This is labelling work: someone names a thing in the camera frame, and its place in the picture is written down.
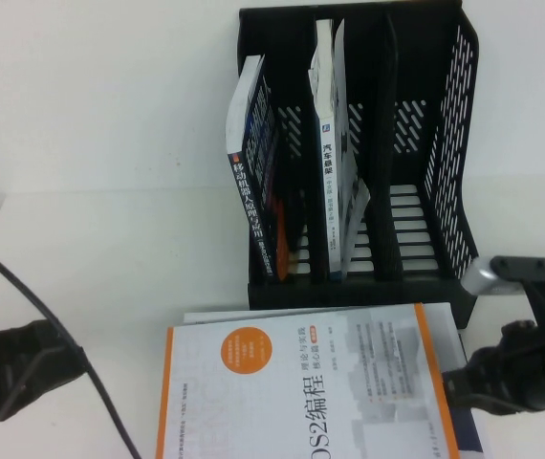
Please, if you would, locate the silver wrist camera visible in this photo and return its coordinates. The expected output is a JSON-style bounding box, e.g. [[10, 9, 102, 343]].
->
[[461, 257, 517, 298]]

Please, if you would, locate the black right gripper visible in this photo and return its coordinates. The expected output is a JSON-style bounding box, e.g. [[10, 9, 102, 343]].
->
[[442, 286, 545, 420]]

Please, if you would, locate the white orange ROS2 book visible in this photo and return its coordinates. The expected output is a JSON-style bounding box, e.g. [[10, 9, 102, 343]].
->
[[155, 301, 463, 459]]

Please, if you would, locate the thick black cable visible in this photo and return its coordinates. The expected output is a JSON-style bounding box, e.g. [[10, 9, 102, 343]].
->
[[0, 241, 143, 459]]

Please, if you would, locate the black mesh plastic book stand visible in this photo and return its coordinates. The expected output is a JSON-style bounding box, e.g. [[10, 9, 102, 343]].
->
[[236, 0, 483, 332]]

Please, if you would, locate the magazine with man in suit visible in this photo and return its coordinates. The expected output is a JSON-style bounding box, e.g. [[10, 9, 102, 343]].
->
[[183, 300, 488, 459]]

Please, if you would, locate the white car suspension book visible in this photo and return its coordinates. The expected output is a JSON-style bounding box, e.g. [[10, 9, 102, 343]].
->
[[306, 18, 370, 283]]

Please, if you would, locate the dark blue mobile robot book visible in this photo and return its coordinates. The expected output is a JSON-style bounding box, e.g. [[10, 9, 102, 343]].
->
[[224, 55, 302, 283]]

